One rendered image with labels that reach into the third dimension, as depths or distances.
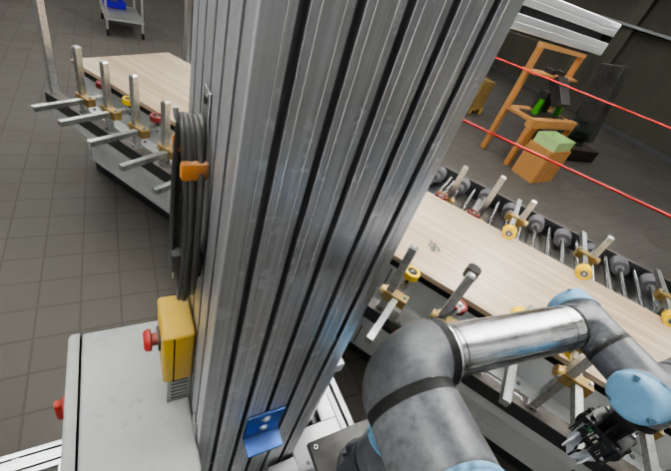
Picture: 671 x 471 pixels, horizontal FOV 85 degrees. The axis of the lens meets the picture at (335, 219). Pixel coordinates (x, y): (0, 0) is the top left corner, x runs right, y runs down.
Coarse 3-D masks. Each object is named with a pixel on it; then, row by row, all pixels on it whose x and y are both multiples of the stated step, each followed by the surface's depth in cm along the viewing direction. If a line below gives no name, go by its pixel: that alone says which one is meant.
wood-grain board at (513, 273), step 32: (96, 64) 254; (128, 64) 269; (160, 64) 285; (160, 96) 243; (416, 224) 209; (448, 224) 219; (480, 224) 229; (416, 256) 185; (448, 256) 193; (480, 256) 201; (512, 256) 210; (544, 256) 220; (448, 288) 173; (480, 288) 179; (512, 288) 186; (544, 288) 194; (608, 288) 212; (640, 320) 196
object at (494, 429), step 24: (120, 96) 247; (120, 120) 258; (144, 120) 244; (144, 192) 280; (168, 216) 282; (408, 288) 191; (432, 288) 184; (360, 336) 224; (552, 360) 167; (480, 408) 200; (504, 432) 198; (504, 456) 209; (528, 456) 197; (552, 456) 189
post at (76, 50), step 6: (72, 48) 215; (78, 48) 215; (78, 54) 217; (78, 60) 219; (78, 66) 220; (78, 72) 222; (78, 78) 224; (84, 78) 227; (78, 84) 227; (84, 84) 229; (78, 90) 230; (84, 90) 230; (84, 108) 236
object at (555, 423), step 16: (48, 96) 246; (64, 96) 249; (64, 112) 244; (80, 112) 238; (96, 128) 233; (112, 128) 231; (112, 144) 231; (128, 144) 226; (160, 160) 222; (160, 176) 219; (368, 304) 178; (464, 384) 167; (480, 384) 162; (496, 384) 162; (496, 400) 162; (512, 400) 158; (528, 400) 158; (512, 416) 161; (528, 416) 157; (544, 416) 156; (544, 432) 156; (560, 432) 152; (560, 448) 155; (592, 464) 150; (608, 464) 147; (624, 464) 149
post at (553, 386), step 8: (576, 360) 140; (584, 360) 136; (568, 368) 142; (576, 368) 139; (584, 368) 138; (576, 376) 140; (552, 384) 147; (560, 384) 145; (536, 392) 156; (544, 392) 150; (552, 392) 149; (536, 400) 154; (544, 400) 152; (536, 408) 156
